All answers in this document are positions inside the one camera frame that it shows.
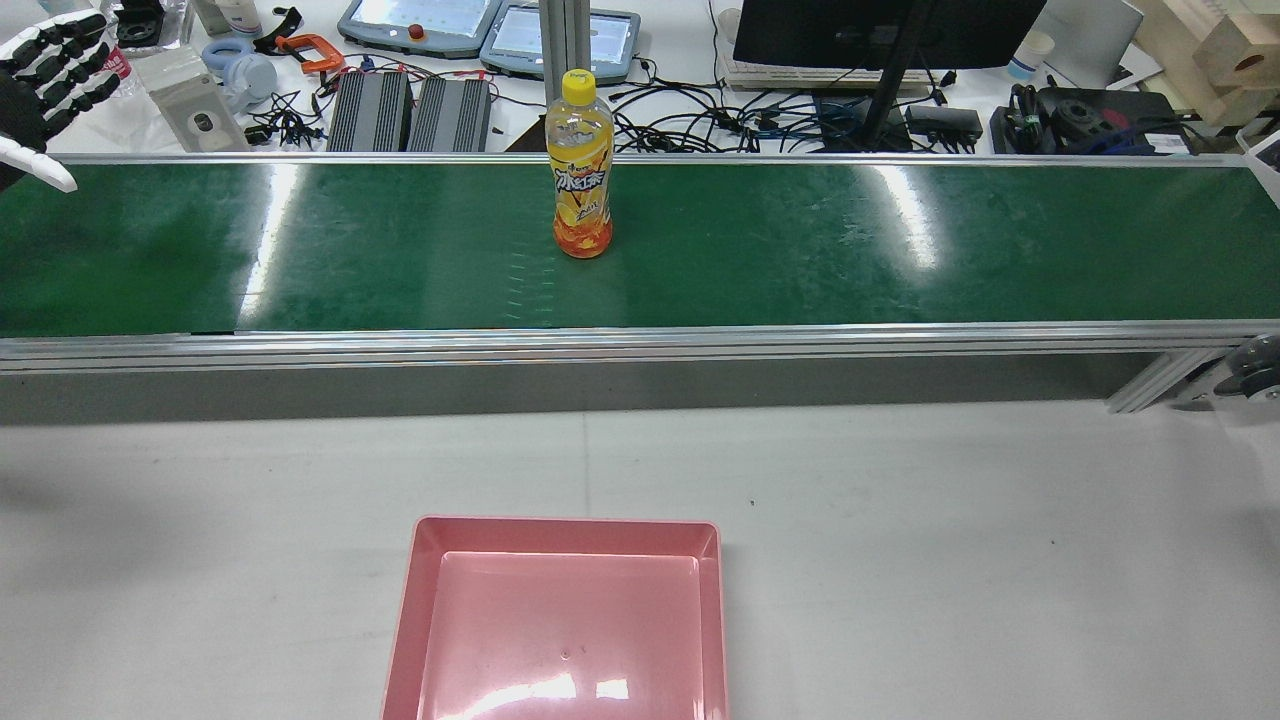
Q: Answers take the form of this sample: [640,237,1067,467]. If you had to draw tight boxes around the blue cable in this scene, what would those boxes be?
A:
[785,92,866,143]

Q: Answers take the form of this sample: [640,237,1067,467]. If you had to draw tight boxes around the aluminium profile post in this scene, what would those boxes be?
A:
[538,0,593,101]

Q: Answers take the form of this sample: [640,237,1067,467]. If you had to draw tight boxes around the clear zip bag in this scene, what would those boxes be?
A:
[135,45,251,153]

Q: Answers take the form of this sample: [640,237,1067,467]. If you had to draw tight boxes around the black strap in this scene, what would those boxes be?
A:
[253,7,306,53]

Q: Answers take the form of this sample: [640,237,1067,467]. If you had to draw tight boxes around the grey teach pendant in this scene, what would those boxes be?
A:
[480,3,642,86]
[337,0,503,59]

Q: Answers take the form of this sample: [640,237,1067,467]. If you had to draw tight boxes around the light wooden block with hole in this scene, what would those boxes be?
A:
[1195,15,1280,98]

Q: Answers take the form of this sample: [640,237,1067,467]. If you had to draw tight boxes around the black looped cable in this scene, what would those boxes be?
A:
[612,82,746,153]

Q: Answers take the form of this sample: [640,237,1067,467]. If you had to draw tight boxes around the orange juice bottle yellow cap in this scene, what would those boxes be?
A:
[545,68,616,260]

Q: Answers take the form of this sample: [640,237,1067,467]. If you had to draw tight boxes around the coiled black cable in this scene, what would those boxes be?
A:
[1010,84,1043,151]

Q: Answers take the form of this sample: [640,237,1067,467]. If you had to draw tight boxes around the black computer monitor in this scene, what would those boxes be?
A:
[733,0,1048,71]

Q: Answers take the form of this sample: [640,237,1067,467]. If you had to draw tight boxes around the pink plastic basket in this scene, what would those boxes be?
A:
[380,516,729,720]

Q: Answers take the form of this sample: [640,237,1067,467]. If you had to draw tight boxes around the black monitor stand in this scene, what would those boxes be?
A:
[858,0,946,151]

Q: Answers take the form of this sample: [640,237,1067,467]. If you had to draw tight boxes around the black power adapter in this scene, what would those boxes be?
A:
[905,104,986,143]

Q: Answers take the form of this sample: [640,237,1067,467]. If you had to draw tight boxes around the green conveyor belt aluminium frame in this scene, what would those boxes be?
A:
[0,152,1280,413]

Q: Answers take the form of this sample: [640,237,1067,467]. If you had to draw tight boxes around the clear bottle red label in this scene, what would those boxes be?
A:
[100,28,138,93]

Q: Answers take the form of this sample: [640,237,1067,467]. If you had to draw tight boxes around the black cable bundle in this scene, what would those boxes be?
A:
[245,90,333,148]

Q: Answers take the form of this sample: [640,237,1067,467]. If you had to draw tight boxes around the light blue headphones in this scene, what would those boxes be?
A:
[200,38,281,106]

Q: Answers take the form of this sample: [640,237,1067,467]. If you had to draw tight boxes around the grey laptop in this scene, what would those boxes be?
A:
[1030,0,1146,89]

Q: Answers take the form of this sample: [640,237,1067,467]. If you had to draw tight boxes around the red wire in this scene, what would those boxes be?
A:
[340,62,501,87]

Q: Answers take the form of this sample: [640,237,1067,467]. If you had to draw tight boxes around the grey finned power supply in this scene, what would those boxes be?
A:
[412,77,493,153]
[327,70,413,153]

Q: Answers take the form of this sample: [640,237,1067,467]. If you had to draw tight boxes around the white blue paper cup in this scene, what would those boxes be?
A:
[1008,30,1056,81]

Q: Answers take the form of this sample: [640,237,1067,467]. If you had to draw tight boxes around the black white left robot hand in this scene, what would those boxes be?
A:
[0,10,121,193]

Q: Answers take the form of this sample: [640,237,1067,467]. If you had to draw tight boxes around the black case with round flange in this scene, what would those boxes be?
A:
[990,88,1193,156]

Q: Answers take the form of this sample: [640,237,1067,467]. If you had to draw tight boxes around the orange clamp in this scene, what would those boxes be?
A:
[275,33,346,76]

